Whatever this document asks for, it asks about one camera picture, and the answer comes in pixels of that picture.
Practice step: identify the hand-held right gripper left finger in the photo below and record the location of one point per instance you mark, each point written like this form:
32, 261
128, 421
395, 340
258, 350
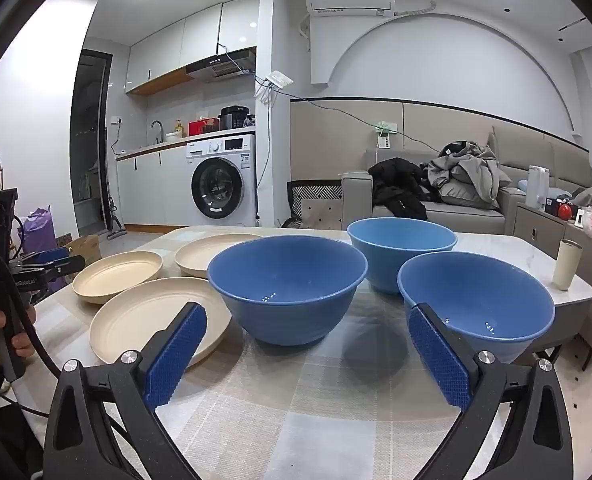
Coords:
176, 355

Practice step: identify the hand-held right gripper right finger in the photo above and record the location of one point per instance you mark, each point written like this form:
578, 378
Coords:
436, 355

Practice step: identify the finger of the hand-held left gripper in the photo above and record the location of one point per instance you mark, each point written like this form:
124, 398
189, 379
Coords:
66, 266
46, 257

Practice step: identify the beige plate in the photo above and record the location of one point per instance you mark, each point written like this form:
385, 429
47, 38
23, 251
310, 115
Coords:
136, 325
201, 255
116, 275

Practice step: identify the blue bowl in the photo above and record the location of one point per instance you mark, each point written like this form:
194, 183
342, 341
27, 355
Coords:
391, 270
286, 305
476, 290

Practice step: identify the cardboard box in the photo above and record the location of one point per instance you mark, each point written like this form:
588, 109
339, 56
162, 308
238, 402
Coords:
86, 250

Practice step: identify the purple bag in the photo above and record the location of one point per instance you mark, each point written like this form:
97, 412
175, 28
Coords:
38, 230

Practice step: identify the upright vacuum cleaner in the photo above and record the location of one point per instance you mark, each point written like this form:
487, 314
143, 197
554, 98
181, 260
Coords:
115, 220

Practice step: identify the black framed glass door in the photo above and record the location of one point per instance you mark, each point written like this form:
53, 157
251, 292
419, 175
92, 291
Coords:
76, 160

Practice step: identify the white kitchen counter cabinet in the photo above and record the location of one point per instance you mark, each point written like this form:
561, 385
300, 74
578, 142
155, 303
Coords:
151, 185

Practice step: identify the marble coffee table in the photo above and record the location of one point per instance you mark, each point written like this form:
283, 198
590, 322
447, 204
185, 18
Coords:
506, 255

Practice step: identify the checkered tablecloth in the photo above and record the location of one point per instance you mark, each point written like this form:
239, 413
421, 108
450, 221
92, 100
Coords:
296, 410

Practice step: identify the grey sofa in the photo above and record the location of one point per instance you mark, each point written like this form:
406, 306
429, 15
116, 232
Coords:
456, 215

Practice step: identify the beige tumbler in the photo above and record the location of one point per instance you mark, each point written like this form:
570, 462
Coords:
566, 265

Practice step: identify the grey side cabinet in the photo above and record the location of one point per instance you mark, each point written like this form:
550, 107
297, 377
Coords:
541, 230

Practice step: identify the kitchen faucet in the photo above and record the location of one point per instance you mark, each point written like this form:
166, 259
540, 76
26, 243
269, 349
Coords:
160, 130

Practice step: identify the white washing machine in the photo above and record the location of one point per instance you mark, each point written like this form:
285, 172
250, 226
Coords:
221, 190

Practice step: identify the black jacket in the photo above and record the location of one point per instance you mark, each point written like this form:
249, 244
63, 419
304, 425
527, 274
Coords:
396, 185

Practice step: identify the yellow bottle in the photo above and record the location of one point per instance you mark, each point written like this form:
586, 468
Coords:
178, 127

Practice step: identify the grey clothes pile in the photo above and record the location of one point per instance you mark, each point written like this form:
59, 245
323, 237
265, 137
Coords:
466, 175

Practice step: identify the red round item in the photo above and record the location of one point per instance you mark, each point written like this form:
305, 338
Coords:
566, 210

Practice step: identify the red box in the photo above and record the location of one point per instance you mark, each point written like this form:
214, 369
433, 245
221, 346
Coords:
203, 127

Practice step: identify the black patterned cushion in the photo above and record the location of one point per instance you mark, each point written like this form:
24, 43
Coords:
316, 191

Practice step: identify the black pressure cooker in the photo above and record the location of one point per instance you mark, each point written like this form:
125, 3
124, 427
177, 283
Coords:
233, 117

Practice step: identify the white upper cabinets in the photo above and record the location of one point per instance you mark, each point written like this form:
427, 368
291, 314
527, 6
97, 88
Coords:
161, 55

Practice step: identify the range hood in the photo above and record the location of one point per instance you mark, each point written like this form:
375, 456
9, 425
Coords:
221, 67

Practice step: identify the white air conditioner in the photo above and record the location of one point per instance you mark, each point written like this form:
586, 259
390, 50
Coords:
348, 0

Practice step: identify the white wall socket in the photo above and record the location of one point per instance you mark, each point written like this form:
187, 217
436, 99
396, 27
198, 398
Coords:
383, 137

